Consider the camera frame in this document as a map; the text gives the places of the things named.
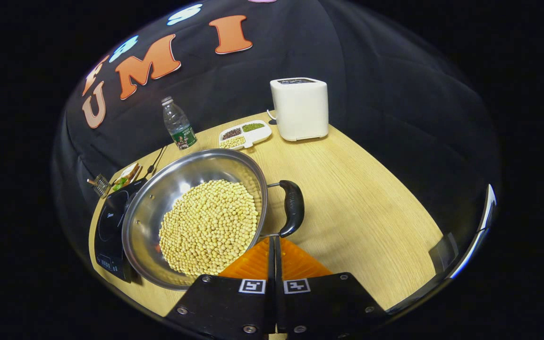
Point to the pile of yellow soybeans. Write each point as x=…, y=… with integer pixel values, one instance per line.
x=210, y=226

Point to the black induction cooktop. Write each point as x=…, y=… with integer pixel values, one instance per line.
x=110, y=226

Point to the white toaster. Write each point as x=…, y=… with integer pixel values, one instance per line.
x=300, y=111

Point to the white divided bean tray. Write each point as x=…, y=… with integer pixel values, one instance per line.
x=253, y=137

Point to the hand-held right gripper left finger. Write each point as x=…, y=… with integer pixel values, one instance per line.
x=225, y=307

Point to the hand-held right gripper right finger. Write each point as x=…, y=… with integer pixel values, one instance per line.
x=328, y=304

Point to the small white food plate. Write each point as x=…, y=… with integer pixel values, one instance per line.
x=128, y=175

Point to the clear plastic water bottle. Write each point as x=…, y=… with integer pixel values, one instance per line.
x=181, y=127

